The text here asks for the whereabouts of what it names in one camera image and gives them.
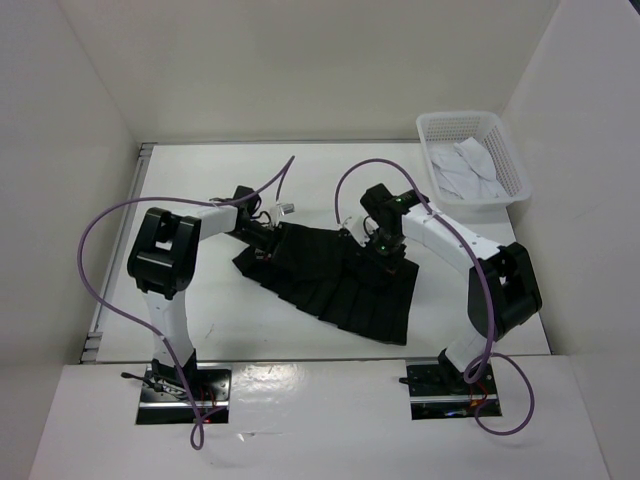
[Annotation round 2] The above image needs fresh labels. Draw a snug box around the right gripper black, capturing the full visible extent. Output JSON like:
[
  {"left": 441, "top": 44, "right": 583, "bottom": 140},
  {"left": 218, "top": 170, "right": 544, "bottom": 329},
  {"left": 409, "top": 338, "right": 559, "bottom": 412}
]
[{"left": 358, "top": 228, "right": 407, "bottom": 279}]

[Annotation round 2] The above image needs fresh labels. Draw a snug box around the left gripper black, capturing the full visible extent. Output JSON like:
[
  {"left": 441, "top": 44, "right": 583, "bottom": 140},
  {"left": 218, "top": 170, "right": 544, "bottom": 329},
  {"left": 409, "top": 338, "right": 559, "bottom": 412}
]
[{"left": 226, "top": 221, "right": 298, "bottom": 273}]

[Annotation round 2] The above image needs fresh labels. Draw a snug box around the black skirt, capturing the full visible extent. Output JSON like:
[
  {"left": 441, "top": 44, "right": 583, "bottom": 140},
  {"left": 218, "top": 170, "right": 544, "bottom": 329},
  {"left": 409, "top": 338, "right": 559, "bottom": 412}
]
[{"left": 233, "top": 222, "right": 419, "bottom": 346}]

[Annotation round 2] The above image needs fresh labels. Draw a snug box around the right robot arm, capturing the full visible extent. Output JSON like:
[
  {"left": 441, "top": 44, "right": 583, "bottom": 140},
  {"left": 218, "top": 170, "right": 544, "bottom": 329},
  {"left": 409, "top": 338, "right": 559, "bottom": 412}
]
[{"left": 360, "top": 184, "right": 543, "bottom": 393}]

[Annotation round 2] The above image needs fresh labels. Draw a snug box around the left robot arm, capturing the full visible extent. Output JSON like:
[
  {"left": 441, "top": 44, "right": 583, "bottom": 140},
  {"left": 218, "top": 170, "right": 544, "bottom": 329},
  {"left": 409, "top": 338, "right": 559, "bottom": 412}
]
[{"left": 127, "top": 186, "right": 262, "bottom": 400}]

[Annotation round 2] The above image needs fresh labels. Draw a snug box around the white cloth in basket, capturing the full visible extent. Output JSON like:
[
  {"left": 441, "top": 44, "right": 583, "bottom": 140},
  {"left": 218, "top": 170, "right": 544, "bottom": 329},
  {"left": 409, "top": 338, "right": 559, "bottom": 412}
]
[{"left": 430, "top": 137, "right": 509, "bottom": 200}]

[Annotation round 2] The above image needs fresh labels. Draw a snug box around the white plastic basket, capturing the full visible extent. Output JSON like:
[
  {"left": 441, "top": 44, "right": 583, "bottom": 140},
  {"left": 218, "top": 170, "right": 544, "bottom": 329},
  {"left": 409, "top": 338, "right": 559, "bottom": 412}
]
[{"left": 416, "top": 111, "right": 532, "bottom": 215}]

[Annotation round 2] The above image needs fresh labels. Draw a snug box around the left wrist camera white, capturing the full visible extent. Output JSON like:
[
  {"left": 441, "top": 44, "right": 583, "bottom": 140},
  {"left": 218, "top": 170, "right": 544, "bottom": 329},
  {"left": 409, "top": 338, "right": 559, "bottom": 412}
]
[{"left": 271, "top": 202, "right": 295, "bottom": 218}]

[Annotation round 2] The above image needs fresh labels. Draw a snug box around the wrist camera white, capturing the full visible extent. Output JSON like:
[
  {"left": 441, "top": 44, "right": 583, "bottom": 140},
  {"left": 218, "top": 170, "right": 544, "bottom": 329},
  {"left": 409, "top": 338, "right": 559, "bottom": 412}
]
[
  {"left": 341, "top": 216, "right": 371, "bottom": 247},
  {"left": 271, "top": 202, "right": 295, "bottom": 218}
]

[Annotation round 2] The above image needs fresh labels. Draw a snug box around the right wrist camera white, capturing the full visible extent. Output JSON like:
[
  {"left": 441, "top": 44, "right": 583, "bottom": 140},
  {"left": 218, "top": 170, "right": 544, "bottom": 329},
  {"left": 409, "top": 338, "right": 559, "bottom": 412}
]
[{"left": 341, "top": 216, "right": 371, "bottom": 247}]

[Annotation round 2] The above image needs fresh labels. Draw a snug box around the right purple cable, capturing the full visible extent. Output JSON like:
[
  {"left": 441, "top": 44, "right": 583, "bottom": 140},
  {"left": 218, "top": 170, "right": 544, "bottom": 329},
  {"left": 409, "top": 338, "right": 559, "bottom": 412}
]
[{"left": 333, "top": 158, "right": 539, "bottom": 437}]

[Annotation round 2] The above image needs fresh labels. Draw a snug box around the purple cable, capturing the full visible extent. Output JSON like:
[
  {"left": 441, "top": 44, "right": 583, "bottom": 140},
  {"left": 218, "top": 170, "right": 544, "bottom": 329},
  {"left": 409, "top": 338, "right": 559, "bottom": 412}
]
[
  {"left": 77, "top": 155, "right": 296, "bottom": 450},
  {"left": 333, "top": 158, "right": 539, "bottom": 437}
]

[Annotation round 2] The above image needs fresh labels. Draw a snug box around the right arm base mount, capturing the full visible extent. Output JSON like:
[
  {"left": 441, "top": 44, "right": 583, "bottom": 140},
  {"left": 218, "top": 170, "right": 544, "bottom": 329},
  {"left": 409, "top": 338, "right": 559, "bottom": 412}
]
[{"left": 399, "top": 359, "right": 502, "bottom": 420}]

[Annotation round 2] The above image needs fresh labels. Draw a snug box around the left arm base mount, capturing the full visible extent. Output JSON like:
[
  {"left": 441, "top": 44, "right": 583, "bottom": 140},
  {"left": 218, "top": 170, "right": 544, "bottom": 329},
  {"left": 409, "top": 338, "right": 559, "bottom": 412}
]
[{"left": 120, "top": 364, "right": 232, "bottom": 425}]

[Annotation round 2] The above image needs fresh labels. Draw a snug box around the aluminium table edge rail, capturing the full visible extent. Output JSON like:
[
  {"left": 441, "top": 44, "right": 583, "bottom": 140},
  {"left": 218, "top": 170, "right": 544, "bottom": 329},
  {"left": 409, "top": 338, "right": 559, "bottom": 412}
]
[{"left": 79, "top": 142, "right": 157, "bottom": 364}]

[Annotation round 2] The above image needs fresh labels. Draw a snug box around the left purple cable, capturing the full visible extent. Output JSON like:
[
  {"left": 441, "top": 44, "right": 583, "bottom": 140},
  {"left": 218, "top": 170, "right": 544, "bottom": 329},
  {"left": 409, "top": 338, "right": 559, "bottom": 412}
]
[{"left": 77, "top": 155, "right": 296, "bottom": 450}]

